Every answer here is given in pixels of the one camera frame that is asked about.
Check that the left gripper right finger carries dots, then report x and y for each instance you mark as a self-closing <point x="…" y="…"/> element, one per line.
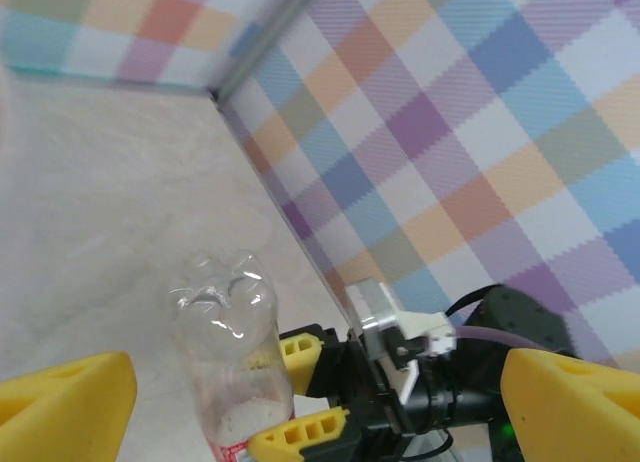
<point x="575" y="412"/>

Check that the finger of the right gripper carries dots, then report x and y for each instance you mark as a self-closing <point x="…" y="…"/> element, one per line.
<point x="302" y="352"/>
<point x="295" y="434"/>

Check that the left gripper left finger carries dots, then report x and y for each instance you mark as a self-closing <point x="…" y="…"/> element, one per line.
<point x="60" y="412"/>

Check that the clear plastic bottle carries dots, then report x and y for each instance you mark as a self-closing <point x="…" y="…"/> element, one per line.
<point x="225" y="332"/>

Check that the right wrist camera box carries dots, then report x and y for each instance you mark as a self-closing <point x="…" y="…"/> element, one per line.
<point x="385" y="322"/>

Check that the aluminium frame post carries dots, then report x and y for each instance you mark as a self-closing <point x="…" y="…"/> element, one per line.
<point x="260" y="42"/>

